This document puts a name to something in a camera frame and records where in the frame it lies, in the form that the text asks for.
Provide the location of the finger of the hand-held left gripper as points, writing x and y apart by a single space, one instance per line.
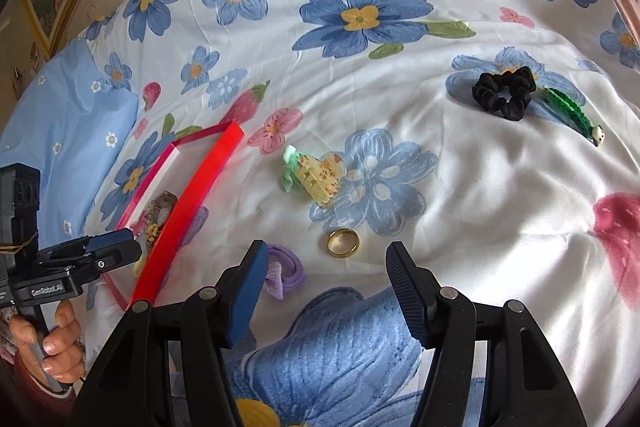
112 241
115 257

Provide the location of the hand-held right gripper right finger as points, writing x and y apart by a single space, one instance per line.
407 297

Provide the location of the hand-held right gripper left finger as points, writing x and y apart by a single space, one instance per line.
245 297

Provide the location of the gold wrist watch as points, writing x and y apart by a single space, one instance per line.
164 202

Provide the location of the red jewelry box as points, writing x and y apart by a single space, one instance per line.
200 187

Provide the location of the person's left forearm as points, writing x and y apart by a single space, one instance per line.
35 402

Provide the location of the person's left hand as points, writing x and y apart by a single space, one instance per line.
60 347

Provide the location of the blue floral pillow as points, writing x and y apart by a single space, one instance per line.
55 132

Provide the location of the yellow hair claw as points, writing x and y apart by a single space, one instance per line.
320 179

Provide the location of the black scrunchie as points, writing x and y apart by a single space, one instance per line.
492 99

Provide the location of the green hair clip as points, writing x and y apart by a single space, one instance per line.
570 109

